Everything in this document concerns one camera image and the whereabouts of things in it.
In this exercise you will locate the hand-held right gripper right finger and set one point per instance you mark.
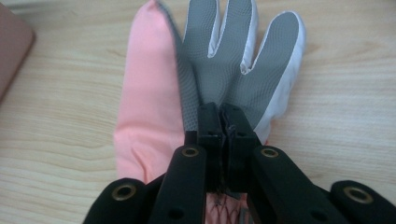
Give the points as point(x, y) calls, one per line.
point(238, 140)

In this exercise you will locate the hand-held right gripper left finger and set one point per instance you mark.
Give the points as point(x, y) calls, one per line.
point(211, 140)

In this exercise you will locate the pink and grey ski glove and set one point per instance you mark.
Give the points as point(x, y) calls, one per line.
point(214, 71)

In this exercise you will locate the pink basin with grey rim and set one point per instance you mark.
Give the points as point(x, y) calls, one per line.
point(12, 46)

